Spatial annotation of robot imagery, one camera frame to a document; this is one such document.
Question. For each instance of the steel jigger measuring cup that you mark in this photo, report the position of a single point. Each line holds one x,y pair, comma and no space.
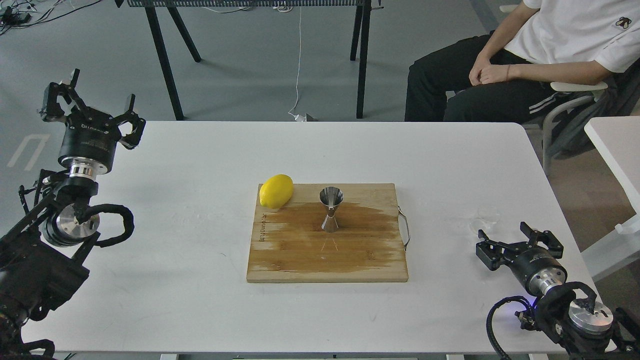
330,197

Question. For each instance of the small clear glass cup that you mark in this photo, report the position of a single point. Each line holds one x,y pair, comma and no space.
485,219

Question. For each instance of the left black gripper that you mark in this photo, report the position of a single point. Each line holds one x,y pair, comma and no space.
89,145

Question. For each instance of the seated person white shirt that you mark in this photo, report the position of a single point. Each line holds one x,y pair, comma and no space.
446,85

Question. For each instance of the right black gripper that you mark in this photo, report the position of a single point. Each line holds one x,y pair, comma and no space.
536,269

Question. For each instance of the yellow lemon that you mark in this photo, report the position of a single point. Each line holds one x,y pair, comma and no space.
276,191

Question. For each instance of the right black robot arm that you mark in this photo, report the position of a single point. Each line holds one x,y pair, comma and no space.
568,313

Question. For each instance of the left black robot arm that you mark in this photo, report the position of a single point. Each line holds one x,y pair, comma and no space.
42,255

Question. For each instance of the white side table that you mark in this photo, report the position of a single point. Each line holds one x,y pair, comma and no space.
617,140

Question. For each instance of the wooden cutting board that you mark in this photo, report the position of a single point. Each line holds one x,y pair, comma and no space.
288,245

